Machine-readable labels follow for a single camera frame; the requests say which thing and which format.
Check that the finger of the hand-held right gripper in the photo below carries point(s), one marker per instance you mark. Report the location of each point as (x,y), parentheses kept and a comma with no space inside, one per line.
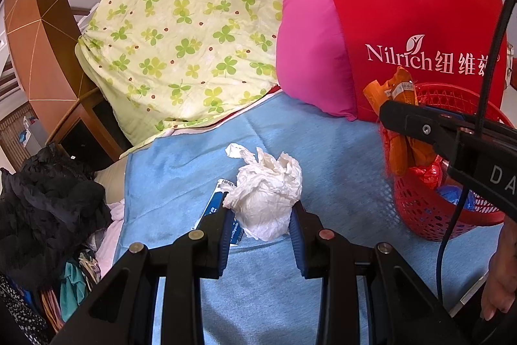
(412,122)

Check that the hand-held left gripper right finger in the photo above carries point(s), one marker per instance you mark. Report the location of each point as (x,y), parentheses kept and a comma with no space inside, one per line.
(297,240)

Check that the red paper shopping bag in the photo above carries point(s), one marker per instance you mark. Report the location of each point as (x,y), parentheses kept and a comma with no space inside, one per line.
(404,17)

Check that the person's right hand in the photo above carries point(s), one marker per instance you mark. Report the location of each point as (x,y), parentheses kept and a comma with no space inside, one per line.
(501,268)

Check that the white tissue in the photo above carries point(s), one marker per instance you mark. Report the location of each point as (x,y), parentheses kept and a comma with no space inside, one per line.
(266,199)

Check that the pink pillow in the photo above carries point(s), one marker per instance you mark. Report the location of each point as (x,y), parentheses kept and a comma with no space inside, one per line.
(311,58)

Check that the light blue towel blanket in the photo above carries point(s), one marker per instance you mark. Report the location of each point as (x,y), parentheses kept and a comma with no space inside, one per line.
(343,167)

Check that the teal cloth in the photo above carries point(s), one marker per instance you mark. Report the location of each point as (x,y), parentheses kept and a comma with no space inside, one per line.
(72,288)

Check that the red plastic mesh basket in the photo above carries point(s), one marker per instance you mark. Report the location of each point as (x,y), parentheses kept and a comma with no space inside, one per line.
(420,207)

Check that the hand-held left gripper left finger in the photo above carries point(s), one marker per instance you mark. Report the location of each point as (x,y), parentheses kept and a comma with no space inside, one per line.
(224,244)

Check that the orange wrapper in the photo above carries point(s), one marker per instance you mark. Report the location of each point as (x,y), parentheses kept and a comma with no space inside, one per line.
(400,86)

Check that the black lace garment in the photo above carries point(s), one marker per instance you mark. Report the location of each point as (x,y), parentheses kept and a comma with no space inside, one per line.
(48,207)

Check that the blue plastic bag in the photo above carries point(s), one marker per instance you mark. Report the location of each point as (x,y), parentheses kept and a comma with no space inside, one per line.
(448,195)

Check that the brown wooden column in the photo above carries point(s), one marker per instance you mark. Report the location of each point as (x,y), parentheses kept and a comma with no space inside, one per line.
(40,46)

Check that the green clover print quilt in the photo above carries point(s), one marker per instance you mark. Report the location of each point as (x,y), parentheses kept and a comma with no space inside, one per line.
(181,25)

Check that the black white floral garment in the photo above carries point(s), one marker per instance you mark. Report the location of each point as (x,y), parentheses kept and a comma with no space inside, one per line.
(20,312)

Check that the striped pink orange cloth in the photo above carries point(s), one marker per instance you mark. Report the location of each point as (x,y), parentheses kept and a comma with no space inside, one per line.
(50,308)

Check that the red plastic strip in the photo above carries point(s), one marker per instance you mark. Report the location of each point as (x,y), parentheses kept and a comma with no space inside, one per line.
(426,175)

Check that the blue white toothpaste box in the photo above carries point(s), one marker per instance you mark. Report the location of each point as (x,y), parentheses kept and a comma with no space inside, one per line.
(214,203)

